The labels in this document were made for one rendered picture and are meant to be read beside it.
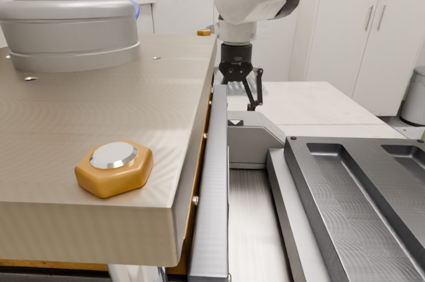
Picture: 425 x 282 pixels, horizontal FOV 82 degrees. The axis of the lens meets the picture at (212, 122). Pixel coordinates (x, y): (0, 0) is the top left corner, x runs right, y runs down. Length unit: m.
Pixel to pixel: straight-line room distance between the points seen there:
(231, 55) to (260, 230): 0.41
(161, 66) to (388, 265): 0.21
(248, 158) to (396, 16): 2.44
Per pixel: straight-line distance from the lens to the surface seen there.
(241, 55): 0.59
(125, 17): 0.17
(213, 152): 0.17
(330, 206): 0.23
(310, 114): 1.02
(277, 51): 2.76
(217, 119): 0.21
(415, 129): 1.08
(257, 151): 0.34
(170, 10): 2.64
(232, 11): 0.45
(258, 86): 0.64
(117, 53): 0.17
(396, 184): 0.29
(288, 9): 0.53
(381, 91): 2.85
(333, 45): 2.48
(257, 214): 0.30
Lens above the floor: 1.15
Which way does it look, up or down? 27 degrees down
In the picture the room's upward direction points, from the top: straight up
